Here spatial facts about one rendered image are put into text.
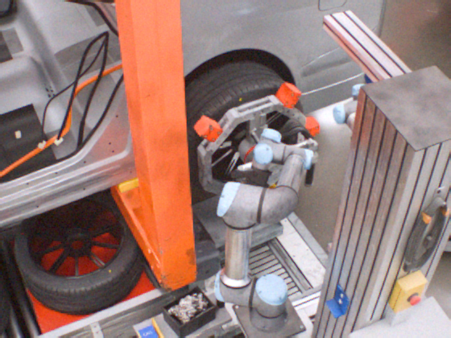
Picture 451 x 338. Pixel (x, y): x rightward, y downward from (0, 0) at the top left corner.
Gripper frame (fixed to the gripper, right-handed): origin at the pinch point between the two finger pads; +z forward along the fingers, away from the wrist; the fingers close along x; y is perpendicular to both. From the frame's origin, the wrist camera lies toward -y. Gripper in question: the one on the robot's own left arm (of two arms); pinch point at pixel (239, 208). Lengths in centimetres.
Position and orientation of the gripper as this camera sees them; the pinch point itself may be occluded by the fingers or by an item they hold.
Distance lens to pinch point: 269.0
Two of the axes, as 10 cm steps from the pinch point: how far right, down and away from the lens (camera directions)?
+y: 7.9, 4.5, -4.1
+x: 5.2, -1.6, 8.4
